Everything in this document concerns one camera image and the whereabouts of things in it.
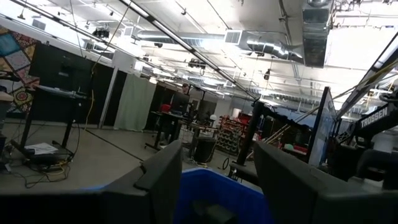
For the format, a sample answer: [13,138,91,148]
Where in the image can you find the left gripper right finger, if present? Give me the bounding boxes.
[253,141,398,224]

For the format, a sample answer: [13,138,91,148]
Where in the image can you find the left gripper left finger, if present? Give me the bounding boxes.
[102,139,183,224]

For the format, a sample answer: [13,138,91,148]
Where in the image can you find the blue plastic bin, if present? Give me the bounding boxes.
[173,167,275,224]

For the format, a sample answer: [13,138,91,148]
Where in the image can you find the black trash can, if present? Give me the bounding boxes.
[193,136,218,165]

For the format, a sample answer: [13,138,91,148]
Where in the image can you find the black office desk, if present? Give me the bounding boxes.
[144,110,193,152]

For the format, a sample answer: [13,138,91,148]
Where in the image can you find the black-framed whiteboard panel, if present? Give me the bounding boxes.
[307,86,339,168]

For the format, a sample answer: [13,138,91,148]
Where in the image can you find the pale green curtain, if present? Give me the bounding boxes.
[113,73,157,133]

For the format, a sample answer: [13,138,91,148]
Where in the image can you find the black desktop monitor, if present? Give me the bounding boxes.
[170,92,191,115]

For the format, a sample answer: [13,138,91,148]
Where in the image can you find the red storage rack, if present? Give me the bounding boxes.
[216,114,253,155]

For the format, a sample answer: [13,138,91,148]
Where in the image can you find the black standing desk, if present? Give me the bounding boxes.
[11,84,90,166]

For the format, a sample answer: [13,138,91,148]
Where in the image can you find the black ceiling spotlight cluster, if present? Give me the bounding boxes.
[92,27,110,40]
[188,58,206,70]

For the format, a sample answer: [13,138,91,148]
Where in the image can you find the white papers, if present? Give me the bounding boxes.
[24,142,59,156]

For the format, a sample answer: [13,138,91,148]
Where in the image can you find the black slanted gantry beam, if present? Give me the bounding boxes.
[335,30,398,121]

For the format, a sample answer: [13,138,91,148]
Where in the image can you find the large black monitor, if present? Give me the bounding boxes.
[28,42,94,93]

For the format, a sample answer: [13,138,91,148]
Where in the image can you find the colourful patchwork quilt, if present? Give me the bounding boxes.
[0,26,41,113]

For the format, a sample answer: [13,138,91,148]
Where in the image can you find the black upright post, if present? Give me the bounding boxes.
[235,100,265,167]

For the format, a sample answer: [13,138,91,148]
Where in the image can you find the round silver air duct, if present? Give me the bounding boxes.
[136,29,304,65]

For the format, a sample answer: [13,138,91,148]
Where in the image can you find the square silver air duct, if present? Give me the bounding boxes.
[301,0,331,68]

